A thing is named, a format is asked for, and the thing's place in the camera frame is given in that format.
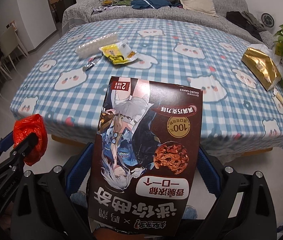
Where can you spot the dark clothes pile on sofa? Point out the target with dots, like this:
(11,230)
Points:
(246,21)

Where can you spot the clear bubble wrap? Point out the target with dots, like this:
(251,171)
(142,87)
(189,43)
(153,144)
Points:
(92,47)

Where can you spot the gold tissue pack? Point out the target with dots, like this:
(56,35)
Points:
(262,62)

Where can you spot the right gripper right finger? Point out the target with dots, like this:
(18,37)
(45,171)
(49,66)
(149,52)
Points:
(209,169)

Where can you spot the beige cushion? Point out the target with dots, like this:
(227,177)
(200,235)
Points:
(204,6)

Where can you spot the green cloth on sofa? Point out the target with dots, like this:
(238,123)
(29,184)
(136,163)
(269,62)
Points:
(123,2)

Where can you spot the small black silver wrapper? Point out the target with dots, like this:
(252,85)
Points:
(92,62)

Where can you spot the grey covered sofa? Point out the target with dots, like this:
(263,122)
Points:
(82,13)

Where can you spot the round black fan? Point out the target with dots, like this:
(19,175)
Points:
(267,20)

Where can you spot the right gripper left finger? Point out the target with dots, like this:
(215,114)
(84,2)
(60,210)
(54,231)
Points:
(76,169)

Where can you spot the dark cookie box anime print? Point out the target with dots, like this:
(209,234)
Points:
(145,155)

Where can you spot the blue jacket on sofa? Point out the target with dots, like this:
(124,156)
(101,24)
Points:
(153,4)

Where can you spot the blue checkered bear tablecloth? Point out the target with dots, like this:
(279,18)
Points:
(239,115)

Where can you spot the white dining chair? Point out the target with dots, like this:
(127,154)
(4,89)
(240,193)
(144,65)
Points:
(9,41)

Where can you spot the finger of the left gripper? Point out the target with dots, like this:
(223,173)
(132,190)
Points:
(9,153)

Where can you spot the yellow white snack wrapper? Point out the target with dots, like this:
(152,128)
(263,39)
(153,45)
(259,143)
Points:
(119,53)

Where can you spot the red plastic bag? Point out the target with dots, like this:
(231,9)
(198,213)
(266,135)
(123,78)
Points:
(31,128)

